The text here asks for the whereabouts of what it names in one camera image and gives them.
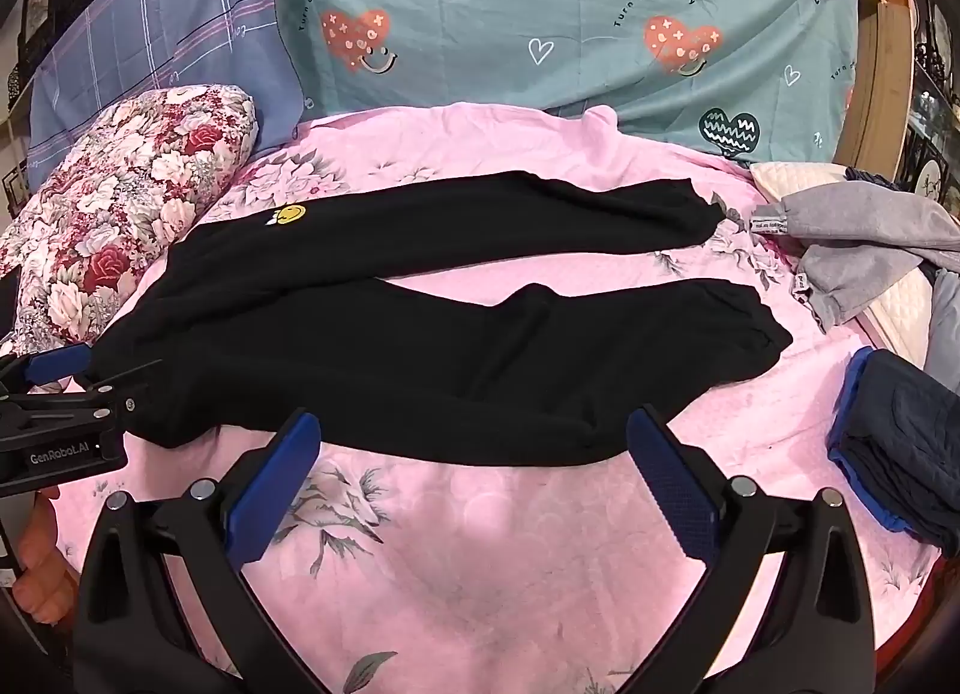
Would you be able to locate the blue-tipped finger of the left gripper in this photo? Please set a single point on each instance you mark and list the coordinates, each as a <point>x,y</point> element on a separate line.
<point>20,374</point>

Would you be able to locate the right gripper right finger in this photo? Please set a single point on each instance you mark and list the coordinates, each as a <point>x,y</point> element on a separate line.
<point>816,633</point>

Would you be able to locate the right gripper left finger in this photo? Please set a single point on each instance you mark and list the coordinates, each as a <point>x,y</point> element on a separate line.
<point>131,634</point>

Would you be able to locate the black pants with smiley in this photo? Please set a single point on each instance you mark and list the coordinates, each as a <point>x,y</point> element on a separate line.
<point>258,317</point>

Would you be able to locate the person's left hand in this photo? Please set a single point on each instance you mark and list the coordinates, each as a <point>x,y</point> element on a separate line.
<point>48,588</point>

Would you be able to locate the red floral pillow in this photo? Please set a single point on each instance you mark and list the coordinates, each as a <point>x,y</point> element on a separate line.
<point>143,173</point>

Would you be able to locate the folded navy blue garment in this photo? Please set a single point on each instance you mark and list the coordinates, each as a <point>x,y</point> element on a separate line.
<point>895,438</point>

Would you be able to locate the blue plaid pillow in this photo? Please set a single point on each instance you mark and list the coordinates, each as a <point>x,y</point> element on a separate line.
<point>119,48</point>

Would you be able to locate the grey garment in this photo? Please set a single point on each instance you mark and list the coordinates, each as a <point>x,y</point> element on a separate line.
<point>859,239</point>

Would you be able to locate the wooden bed frame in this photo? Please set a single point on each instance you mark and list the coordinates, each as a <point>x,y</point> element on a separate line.
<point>876,124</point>

